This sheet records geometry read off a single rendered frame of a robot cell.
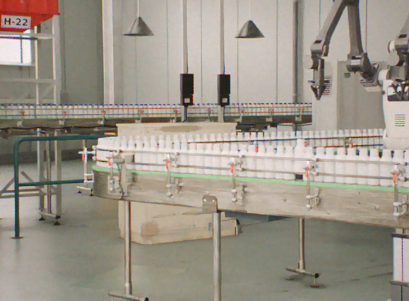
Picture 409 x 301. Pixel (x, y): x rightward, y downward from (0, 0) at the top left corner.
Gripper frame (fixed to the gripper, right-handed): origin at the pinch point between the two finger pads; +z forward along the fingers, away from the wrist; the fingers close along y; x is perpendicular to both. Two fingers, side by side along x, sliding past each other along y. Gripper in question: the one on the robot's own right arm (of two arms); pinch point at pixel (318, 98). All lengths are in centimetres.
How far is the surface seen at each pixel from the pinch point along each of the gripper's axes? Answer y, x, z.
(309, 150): 16.0, 5.2, 25.3
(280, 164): 16.0, -11.6, 32.9
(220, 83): -479, -444, -29
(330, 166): 16.7, 17.9, 32.5
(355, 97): -546, -288, -12
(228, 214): -14, -67, 65
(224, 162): 16, -47, 34
